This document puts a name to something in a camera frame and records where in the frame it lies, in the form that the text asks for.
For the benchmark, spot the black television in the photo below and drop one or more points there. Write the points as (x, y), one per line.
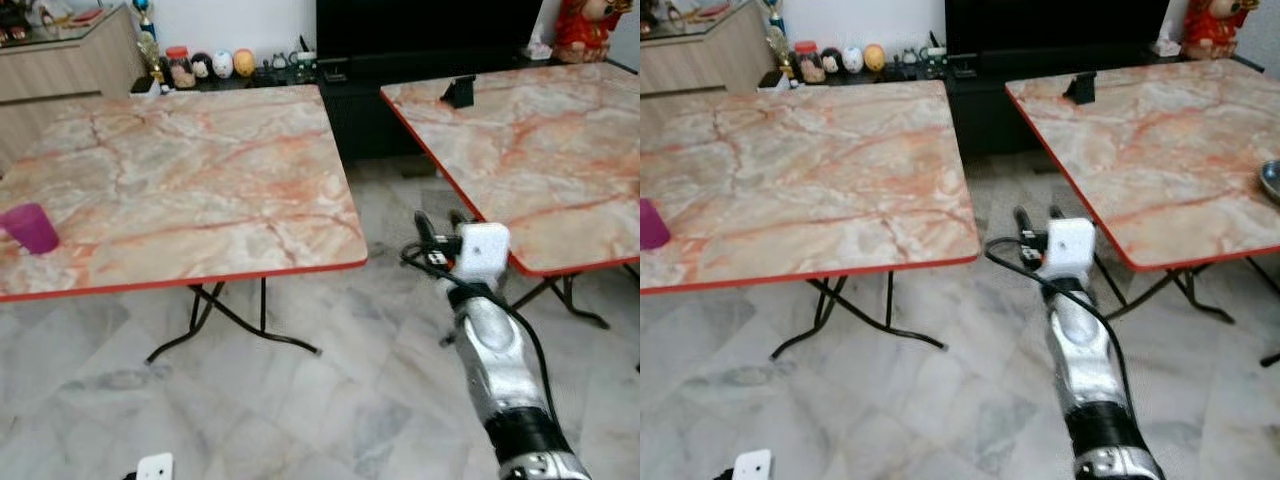
(430, 25)
(1055, 25)

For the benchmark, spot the orange egg figurine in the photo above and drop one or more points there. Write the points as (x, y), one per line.
(244, 62)
(875, 57)

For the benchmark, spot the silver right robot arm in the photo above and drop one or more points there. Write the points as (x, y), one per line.
(1085, 360)
(500, 365)

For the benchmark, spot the gold trophy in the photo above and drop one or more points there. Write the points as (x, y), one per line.
(150, 50)
(778, 45)

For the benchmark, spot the black phone stand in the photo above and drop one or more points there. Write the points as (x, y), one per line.
(1081, 89)
(460, 92)

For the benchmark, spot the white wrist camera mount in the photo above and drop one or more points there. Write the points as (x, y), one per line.
(155, 467)
(485, 252)
(752, 465)
(1068, 248)

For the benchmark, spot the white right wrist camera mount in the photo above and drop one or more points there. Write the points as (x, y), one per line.
(1068, 248)
(485, 252)

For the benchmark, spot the red gold figurine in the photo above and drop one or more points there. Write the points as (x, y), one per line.
(1213, 28)
(582, 30)

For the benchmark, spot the metal bowl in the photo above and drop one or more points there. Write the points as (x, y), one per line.
(1271, 180)

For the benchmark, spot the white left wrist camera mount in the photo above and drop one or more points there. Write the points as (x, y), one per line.
(752, 465)
(155, 467)

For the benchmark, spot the pink plastic cup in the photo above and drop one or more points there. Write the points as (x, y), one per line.
(652, 225)
(30, 230)

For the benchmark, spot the black egg figurine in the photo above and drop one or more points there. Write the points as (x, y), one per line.
(201, 66)
(832, 61)

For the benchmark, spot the light wooden cabinet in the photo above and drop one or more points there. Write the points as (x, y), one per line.
(700, 55)
(60, 70)

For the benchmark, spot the white egg figurine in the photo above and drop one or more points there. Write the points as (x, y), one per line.
(222, 64)
(853, 59)

